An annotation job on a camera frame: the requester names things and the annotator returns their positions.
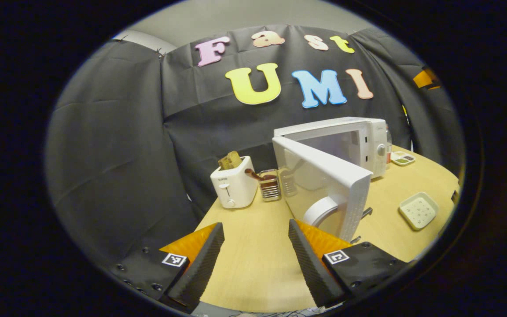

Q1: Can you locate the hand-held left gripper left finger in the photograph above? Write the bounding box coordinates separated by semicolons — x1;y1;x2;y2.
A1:
113;222;225;314

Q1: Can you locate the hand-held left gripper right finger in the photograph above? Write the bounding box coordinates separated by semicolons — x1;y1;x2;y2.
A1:
288;219;408;309

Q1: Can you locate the white microwave oven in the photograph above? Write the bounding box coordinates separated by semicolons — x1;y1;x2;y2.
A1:
272;117;388;245

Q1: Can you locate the white divided dish with beans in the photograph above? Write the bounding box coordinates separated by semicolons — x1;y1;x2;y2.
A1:
390;151;416;166

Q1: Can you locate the small glass jar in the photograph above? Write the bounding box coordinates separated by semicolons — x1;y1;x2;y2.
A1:
258;169;282;202

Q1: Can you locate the white toaster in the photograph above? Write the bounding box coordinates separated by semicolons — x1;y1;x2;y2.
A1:
210;156;259;209

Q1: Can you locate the brown spoon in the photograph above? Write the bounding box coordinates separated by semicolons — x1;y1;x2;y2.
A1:
245;168;276;181

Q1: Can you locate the brown bread slice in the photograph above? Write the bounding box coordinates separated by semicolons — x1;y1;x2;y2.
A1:
218;151;242;171

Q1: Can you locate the white square tray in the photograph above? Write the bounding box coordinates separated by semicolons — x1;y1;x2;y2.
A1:
398;192;439;231

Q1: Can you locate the black backdrop cloth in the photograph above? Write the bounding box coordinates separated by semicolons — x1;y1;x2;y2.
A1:
44;24;464;265

